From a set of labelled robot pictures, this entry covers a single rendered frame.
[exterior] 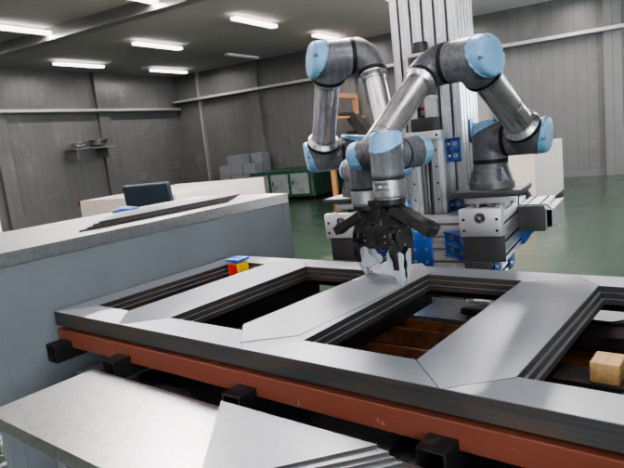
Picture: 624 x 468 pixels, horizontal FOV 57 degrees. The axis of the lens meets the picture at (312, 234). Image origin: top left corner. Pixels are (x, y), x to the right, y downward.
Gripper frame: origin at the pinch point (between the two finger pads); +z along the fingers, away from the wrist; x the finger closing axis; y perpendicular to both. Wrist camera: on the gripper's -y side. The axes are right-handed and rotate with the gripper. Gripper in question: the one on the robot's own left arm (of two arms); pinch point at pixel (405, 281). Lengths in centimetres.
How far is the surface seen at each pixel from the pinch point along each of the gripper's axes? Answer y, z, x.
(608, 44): 172, -151, -1100
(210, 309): 53, 8, 15
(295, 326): 16.5, 5.8, 21.5
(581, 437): -47, 9, 37
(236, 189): 513, 21, -442
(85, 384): 60, 16, 50
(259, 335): 20.2, 5.7, 29.5
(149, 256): 99, -2, 0
